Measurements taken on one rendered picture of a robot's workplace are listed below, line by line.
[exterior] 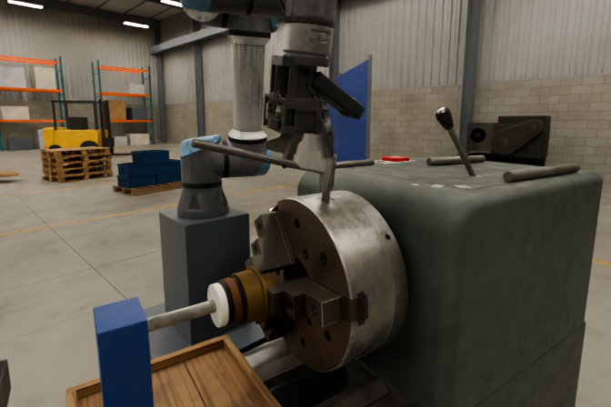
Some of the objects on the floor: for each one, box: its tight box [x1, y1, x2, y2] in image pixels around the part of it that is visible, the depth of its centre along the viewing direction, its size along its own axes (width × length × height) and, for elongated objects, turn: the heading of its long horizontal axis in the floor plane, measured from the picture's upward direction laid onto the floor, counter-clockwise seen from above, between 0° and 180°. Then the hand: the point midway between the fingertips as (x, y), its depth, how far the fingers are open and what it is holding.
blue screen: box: [326, 55, 373, 162], centre depth 747 cm, size 412×80×235 cm
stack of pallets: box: [41, 146, 113, 184], centre depth 865 cm, size 126×86×73 cm
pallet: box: [113, 150, 182, 196], centre depth 726 cm, size 120×80×79 cm
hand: (305, 178), depth 62 cm, fingers open, 13 cm apart
